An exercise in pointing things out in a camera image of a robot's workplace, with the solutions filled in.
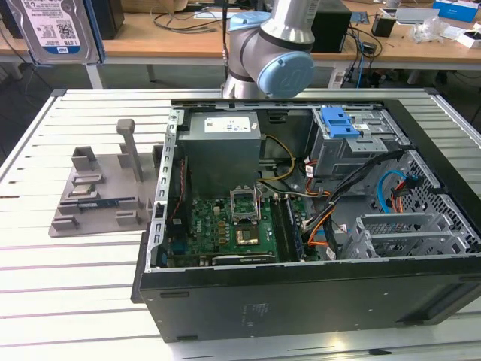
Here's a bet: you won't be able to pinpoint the hard disk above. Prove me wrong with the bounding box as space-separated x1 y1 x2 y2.
7 0 107 67

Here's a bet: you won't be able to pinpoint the grey metal disk bay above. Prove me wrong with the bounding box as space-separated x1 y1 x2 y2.
343 212 473 260

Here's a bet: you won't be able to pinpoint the metal socket cover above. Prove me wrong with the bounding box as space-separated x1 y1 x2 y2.
229 186 259 223

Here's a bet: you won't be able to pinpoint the thin metal locking lever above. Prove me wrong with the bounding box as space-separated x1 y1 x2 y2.
255 184 264 223

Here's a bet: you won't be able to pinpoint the grey power supply unit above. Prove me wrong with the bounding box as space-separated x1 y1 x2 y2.
177 111 262 189

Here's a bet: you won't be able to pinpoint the green motherboard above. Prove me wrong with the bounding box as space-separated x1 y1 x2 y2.
167 184 324 264

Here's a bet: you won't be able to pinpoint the CPU socket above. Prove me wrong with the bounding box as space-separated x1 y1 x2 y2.
234 223 263 248

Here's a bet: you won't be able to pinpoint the black RAM slot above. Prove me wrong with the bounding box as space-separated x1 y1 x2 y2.
278 198 300 263
270 198 289 263

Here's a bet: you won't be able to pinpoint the installed RAM stick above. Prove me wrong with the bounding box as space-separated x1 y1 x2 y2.
285 197 305 261

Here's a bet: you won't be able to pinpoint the black graphics card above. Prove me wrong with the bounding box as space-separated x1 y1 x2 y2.
198 252 277 268

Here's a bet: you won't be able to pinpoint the grey metal drive cage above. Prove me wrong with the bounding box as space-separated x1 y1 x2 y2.
307 107 410 189

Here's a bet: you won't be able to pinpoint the blue plastic drive latch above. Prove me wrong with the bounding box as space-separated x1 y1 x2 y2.
321 107 360 139

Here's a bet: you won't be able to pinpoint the black open PC case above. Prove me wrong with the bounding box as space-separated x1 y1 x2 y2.
129 98 481 344

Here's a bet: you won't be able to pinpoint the grey parts rack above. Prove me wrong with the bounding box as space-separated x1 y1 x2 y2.
47 118 166 238

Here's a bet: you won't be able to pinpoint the blue RAM stick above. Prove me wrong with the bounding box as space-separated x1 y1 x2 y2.
77 200 123 209

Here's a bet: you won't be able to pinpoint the wooden desk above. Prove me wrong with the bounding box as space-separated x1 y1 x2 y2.
0 11 232 91
311 0 481 86

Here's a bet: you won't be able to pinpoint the large black computer box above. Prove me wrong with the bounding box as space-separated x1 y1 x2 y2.
0 0 125 41

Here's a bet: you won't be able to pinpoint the small black box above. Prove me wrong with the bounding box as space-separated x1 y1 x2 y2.
371 14 398 38

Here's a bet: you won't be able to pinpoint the clear plastic bags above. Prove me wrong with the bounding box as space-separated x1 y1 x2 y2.
409 17 452 44

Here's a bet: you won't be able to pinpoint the flat grey box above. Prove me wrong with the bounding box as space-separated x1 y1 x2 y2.
394 7 440 26

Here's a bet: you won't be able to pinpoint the white box with black item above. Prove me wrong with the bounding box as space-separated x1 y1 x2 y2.
458 29 481 50

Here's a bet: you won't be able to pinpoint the blue and white box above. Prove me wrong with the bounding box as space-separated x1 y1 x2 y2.
431 0 481 23

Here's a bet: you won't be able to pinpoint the yellow and black wires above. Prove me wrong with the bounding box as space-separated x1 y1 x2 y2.
259 134 296 185

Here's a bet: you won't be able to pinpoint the red and black wire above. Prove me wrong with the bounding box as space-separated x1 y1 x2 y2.
168 156 189 226

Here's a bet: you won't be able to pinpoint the grey wire bundle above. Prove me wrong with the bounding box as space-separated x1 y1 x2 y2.
257 180 331 200

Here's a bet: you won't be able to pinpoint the orange wire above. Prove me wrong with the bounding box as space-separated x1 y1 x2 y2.
307 217 339 247

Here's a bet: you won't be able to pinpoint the black cable bundle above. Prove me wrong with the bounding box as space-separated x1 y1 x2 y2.
300 149 409 231

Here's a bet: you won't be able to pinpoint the blue wire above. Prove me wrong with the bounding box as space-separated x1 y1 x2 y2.
377 169 409 214

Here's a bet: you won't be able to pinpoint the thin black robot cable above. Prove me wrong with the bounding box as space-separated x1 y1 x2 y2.
221 0 231 74

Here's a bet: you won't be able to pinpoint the black connector with orange wires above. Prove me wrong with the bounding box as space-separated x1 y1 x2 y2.
390 176 419 214

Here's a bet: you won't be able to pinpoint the black desk cable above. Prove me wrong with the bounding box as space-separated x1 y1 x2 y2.
150 5 221 35

